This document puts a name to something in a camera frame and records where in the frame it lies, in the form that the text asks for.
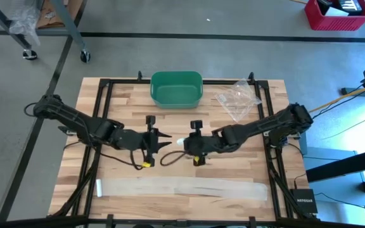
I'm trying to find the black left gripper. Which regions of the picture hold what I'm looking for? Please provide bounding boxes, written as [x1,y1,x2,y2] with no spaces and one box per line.
[118,115,173,168]

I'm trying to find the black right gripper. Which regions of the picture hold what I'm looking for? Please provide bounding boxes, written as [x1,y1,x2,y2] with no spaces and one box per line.
[183,120,217,167]

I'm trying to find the green plastic bin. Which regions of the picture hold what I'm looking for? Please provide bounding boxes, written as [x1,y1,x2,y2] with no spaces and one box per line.
[150,70,204,110]

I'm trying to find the clear plastic bag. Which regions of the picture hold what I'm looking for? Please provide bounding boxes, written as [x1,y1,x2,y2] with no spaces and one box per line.
[214,79,262,124]

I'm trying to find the grey-legged wooden workbench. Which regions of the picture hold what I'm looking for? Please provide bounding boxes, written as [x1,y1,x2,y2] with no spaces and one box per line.
[0,0,91,63]

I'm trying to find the brown cardboard sheet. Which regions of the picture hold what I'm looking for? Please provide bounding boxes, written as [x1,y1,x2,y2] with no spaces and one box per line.
[35,0,84,29]

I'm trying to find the black power strip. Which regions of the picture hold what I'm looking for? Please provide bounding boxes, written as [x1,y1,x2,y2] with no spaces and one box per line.
[340,87,365,96]

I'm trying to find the crumpled clear plastic sheet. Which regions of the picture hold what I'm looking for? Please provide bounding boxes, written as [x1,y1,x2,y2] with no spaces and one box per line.
[8,0,41,47]

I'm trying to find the red plastic crate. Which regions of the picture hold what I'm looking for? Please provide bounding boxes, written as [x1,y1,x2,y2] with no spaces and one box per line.
[304,0,365,32]

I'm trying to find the black device in crate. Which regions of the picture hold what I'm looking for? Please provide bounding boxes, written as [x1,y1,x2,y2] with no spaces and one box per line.
[316,0,365,16]

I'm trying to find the black aluminium frame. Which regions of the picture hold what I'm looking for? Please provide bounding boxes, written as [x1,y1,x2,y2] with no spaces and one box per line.
[0,71,365,228]

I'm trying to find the black Netgear switch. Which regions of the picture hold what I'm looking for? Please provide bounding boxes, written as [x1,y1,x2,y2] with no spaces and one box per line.
[289,188,318,215]

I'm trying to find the black network cable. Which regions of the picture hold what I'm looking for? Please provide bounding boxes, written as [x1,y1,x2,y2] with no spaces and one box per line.
[314,191,365,215]

